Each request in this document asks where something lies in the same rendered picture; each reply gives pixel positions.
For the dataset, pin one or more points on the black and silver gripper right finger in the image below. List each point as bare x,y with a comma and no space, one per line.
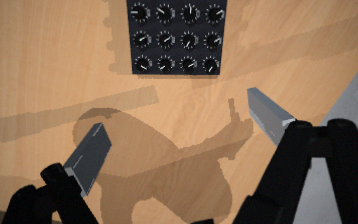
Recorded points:
276,197

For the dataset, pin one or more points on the black knob box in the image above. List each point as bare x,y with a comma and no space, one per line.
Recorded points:
195,35

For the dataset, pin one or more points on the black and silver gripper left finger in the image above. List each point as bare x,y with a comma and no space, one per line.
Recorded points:
65,186

